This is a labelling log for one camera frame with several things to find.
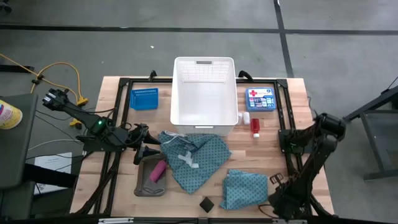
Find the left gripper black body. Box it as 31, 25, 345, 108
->
126, 123, 150, 147

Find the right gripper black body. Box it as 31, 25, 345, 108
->
269, 182, 299, 216

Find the pink bandage roll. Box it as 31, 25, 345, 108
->
149, 159, 168, 183

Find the patterned teal hospital gown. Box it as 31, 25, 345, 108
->
220, 169, 269, 211
157, 130, 233, 195

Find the red bottle with white cap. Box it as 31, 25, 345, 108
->
250, 118, 261, 139

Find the black bandage roll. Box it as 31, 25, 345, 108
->
199, 196, 215, 213

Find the small blue plastic basket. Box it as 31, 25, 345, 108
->
129, 88, 159, 111

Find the white plastic laundry basket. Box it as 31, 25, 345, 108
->
170, 56, 239, 137

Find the grey translucent plastic tray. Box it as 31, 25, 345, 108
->
134, 152, 168, 197

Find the blue first aid kit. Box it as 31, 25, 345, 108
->
245, 87, 277, 113

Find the white paper sheet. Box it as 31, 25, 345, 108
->
33, 152, 73, 195

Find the black framed glass desk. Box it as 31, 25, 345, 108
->
343, 85, 398, 181

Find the black flat bar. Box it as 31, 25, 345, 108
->
23, 163, 78, 189

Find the grey side table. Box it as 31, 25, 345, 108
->
0, 93, 39, 190

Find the white canister with yellow lid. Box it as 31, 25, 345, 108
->
0, 99, 23, 130

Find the black floor bar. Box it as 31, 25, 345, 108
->
0, 64, 35, 74

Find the yellow floor extension cable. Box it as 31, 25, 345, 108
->
0, 52, 90, 128

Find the grey floor cable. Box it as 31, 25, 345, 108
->
26, 138, 86, 153

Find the black aluminium table frame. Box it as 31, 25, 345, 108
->
70, 70, 335, 218

